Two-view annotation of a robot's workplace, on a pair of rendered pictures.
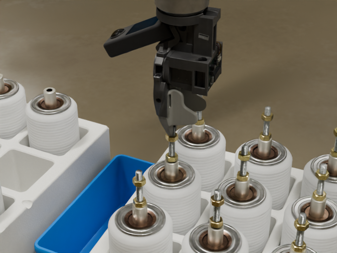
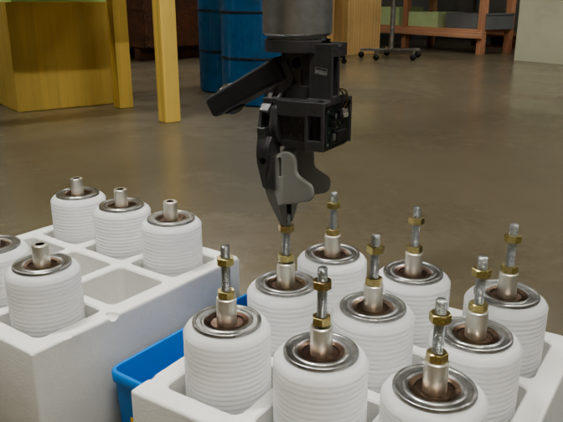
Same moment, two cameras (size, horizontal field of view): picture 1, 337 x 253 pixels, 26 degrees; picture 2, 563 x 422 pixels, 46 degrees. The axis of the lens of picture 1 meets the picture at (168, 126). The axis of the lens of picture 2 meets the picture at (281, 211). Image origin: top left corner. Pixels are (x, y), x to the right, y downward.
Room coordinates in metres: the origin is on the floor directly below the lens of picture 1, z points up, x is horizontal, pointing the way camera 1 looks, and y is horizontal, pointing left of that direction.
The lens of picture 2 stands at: (0.20, -0.13, 0.59)
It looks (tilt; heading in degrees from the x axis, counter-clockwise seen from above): 18 degrees down; 10
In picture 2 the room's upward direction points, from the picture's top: straight up
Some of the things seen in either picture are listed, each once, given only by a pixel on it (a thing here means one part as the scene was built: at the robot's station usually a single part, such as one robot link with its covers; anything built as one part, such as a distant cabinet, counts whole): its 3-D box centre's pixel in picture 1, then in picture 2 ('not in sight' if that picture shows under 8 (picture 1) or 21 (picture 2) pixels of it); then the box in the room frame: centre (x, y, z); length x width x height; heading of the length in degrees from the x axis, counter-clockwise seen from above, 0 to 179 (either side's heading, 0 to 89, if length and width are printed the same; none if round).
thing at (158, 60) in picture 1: (186, 46); (303, 95); (0.93, -0.03, 0.48); 0.09 x 0.08 x 0.12; 70
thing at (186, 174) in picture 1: (171, 174); (286, 284); (0.93, 0.00, 0.25); 0.08 x 0.08 x 0.01
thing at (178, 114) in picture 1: (179, 115); (291, 190); (0.91, -0.02, 0.38); 0.06 x 0.03 x 0.09; 70
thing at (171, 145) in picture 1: (171, 147); (286, 244); (0.93, -0.01, 0.30); 0.01 x 0.01 x 0.08
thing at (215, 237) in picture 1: (215, 234); (321, 340); (0.78, -0.07, 0.26); 0.02 x 0.02 x 0.03
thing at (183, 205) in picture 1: (171, 218); (285, 349); (0.93, 0.00, 0.16); 0.10 x 0.10 x 0.18
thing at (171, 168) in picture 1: (171, 168); (286, 274); (0.93, 0.00, 0.26); 0.02 x 0.02 x 0.03
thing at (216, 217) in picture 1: (216, 212); (322, 303); (0.78, -0.07, 0.30); 0.01 x 0.01 x 0.08
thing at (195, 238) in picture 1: (215, 241); (321, 352); (0.78, -0.07, 0.25); 0.08 x 0.08 x 0.01
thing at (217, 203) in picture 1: (217, 200); (322, 284); (0.78, -0.07, 0.33); 0.02 x 0.02 x 0.01; 69
